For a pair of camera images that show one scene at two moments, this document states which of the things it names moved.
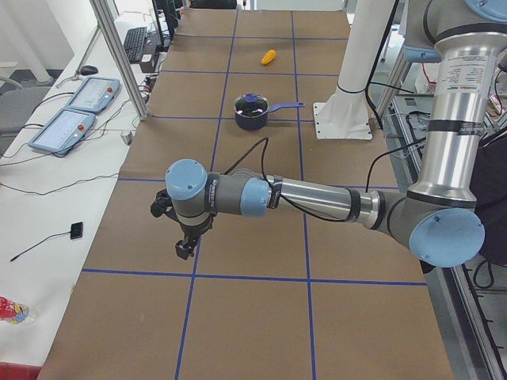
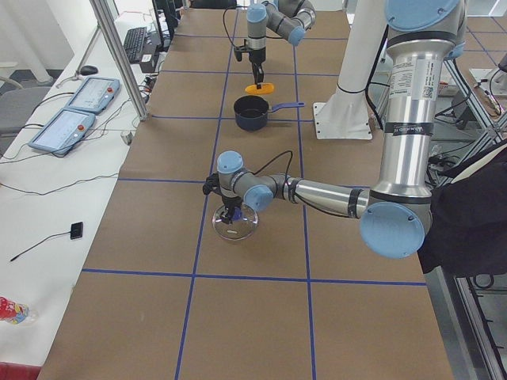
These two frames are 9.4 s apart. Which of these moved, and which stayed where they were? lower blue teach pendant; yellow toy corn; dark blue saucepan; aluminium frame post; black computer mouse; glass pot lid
Moved: yellow toy corn; glass pot lid
Stayed: black computer mouse; aluminium frame post; lower blue teach pendant; dark blue saucepan
